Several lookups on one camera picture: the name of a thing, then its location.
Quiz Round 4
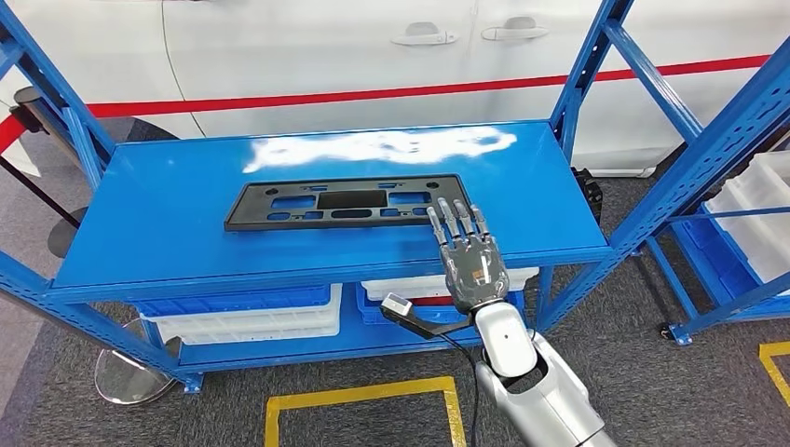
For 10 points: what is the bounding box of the stanchion with belt cassette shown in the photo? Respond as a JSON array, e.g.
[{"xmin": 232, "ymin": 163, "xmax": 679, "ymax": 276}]
[{"xmin": 10, "ymin": 86, "xmax": 85, "ymax": 170}]

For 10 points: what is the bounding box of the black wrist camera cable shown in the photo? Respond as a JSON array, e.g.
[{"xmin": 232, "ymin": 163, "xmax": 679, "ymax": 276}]
[{"xmin": 439, "ymin": 332, "xmax": 484, "ymax": 447}]

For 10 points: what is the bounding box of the white car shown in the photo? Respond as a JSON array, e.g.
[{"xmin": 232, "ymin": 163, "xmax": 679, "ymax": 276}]
[{"xmin": 0, "ymin": 0, "xmax": 790, "ymax": 180}]

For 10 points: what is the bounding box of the black bracket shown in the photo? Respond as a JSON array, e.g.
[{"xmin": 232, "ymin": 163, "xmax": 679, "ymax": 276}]
[{"xmin": 570, "ymin": 166, "xmax": 603, "ymax": 224}]

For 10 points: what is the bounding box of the white plastic crate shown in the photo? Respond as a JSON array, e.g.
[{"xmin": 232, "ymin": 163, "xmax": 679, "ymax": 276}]
[
  {"xmin": 705, "ymin": 151, "xmax": 790, "ymax": 285},
  {"xmin": 365, "ymin": 284, "xmax": 525, "ymax": 304},
  {"xmin": 157, "ymin": 323, "xmax": 342, "ymax": 346},
  {"xmin": 140, "ymin": 284, "xmax": 344, "ymax": 337},
  {"xmin": 361, "ymin": 266, "xmax": 540, "ymax": 296}
]

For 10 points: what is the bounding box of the thin black stanchion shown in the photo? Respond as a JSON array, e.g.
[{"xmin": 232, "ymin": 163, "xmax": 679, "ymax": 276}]
[{"xmin": 0, "ymin": 156, "xmax": 89, "ymax": 259}]

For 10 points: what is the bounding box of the short red barrier belt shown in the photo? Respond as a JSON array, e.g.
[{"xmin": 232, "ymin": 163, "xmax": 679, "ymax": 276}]
[{"xmin": 0, "ymin": 114, "xmax": 29, "ymax": 156}]

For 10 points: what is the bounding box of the stanchion with chrome base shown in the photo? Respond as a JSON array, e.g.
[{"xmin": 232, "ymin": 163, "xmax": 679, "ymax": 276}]
[{"xmin": 0, "ymin": 290, "xmax": 182, "ymax": 407}]

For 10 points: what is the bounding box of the blue plastic crate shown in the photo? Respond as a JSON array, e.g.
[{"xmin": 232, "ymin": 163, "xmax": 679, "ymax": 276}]
[
  {"xmin": 669, "ymin": 219, "xmax": 790, "ymax": 310},
  {"xmin": 356, "ymin": 283, "xmax": 525, "ymax": 327},
  {"xmin": 134, "ymin": 284, "xmax": 333, "ymax": 318}
]

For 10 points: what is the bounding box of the long red barrier belt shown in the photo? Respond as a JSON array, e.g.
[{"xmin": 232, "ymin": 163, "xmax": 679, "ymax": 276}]
[{"xmin": 86, "ymin": 54, "xmax": 772, "ymax": 119}]

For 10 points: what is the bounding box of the black plastic plate part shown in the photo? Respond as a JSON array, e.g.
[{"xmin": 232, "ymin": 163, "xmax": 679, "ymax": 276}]
[{"xmin": 224, "ymin": 174, "xmax": 473, "ymax": 233}]

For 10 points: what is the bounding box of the blue metal shelf rack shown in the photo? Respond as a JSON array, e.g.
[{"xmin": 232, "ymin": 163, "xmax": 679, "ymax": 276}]
[{"xmin": 0, "ymin": 0, "xmax": 790, "ymax": 395}]

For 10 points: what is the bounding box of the blue shelf rack with casters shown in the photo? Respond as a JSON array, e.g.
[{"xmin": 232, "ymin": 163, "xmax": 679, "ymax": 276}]
[{"xmin": 645, "ymin": 184, "xmax": 790, "ymax": 346}]

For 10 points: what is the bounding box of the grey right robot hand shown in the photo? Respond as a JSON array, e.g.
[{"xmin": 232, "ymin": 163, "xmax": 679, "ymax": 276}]
[{"xmin": 426, "ymin": 196, "xmax": 511, "ymax": 315}]

